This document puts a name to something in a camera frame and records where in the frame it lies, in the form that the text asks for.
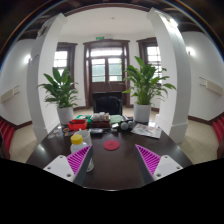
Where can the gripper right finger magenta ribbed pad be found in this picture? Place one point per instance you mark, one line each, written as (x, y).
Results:
(154, 167)

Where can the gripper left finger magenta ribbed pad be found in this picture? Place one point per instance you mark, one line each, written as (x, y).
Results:
(73, 167)

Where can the white bottle yellow cap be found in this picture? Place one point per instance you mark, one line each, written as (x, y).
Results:
(77, 143)

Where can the white mug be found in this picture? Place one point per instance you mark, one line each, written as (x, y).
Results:
(86, 136)

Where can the paper sheet on table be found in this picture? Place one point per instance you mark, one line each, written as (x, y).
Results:
(150, 130)

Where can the red plastic box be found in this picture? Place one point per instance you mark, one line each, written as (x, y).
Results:
(78, 124)

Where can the red round coaster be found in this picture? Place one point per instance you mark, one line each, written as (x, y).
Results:
(111, 145)

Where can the grey round ball object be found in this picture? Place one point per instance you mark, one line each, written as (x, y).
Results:
(124, 126)

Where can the dark box with small items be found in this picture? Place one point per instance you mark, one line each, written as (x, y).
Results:
(100, 120)

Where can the green cloth on table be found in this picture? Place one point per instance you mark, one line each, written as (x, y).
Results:
(115, 119)

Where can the left potted green plant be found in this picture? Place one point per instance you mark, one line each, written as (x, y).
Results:
(61, 92)

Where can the potted green plant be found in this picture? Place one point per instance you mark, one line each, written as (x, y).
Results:
(61, 92)
(145, 87)

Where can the right potted green plant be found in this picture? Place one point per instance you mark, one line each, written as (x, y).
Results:
(145, 87)

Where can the dark wooden double door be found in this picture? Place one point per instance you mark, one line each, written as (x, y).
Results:
(104, 65)

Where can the green exit sign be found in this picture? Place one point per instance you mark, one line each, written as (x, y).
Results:
(100, 38)

